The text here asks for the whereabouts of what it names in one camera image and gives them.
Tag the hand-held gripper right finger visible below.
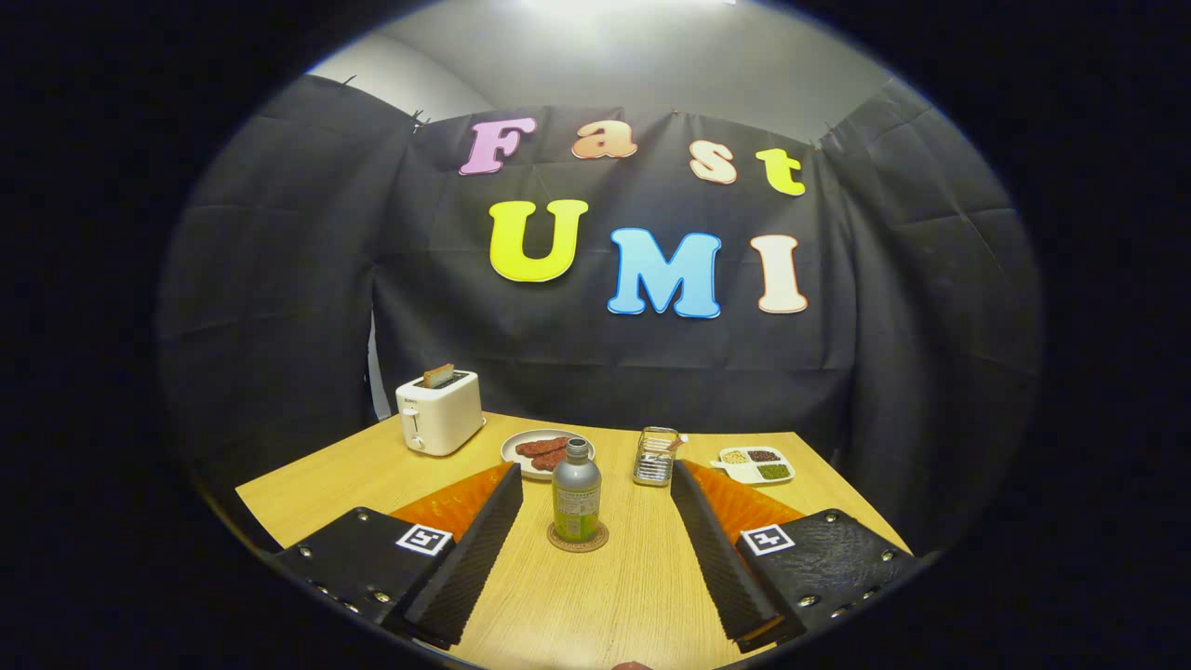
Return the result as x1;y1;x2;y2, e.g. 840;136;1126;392
670;460;923;653

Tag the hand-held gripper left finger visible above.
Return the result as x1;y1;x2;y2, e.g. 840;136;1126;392
270;462;525;651

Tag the round brown coaster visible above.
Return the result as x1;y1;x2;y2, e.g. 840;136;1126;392
547;521;609;554

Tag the silver juice bottle green label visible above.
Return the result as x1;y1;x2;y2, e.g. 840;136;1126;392
551;437;603;544

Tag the white divided condiment dish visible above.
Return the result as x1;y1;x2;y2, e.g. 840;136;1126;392
710;446;796;486

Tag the wooden table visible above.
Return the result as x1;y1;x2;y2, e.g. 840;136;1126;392
234;412;913;670

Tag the round grey plate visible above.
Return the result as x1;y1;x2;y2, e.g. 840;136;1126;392
501;429;596;481

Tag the white toaster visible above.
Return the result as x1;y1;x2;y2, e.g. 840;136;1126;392
395;370;487;457

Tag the metal wire utensil holder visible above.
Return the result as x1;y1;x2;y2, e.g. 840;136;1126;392
633;426;680;488

